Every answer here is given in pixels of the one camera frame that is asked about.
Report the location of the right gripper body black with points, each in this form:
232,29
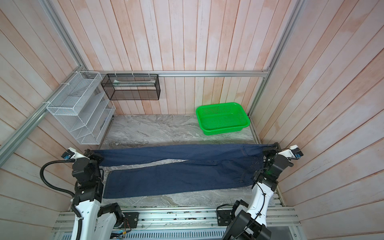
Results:
269,155

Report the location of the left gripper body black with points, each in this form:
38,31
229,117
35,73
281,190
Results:
92,155

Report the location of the dark blue denim trousers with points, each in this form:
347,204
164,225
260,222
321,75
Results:
180,168

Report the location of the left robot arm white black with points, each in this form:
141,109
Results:
92,220

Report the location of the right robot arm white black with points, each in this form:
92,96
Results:
248,221

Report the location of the white mesh tiered shelf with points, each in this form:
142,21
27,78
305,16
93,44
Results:
82,109

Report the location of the green plastic basket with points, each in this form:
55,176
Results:
222,118

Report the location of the green circuit board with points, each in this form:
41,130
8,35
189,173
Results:
117,235

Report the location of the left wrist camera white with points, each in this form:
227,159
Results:
72,154

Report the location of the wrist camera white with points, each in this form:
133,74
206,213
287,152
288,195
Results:
293,153
72,154

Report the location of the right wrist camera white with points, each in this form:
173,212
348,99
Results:
293,153

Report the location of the black mesh wall basket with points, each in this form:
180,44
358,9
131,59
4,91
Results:
132,87

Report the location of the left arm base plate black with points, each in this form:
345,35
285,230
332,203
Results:
130,220

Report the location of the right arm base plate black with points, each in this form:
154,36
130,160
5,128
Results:
224,217

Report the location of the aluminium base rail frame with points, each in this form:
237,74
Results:
187,223

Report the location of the left aluminium wall rail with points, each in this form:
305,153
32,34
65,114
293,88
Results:
21,134

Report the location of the horizontal aluminium wall rail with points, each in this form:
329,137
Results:
214,74

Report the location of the left aluminium corner post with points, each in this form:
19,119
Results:
53,15

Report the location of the aluminium corner post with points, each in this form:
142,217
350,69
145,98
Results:
53,15
285,36

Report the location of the right aluminium corner post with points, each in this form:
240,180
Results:
285,36

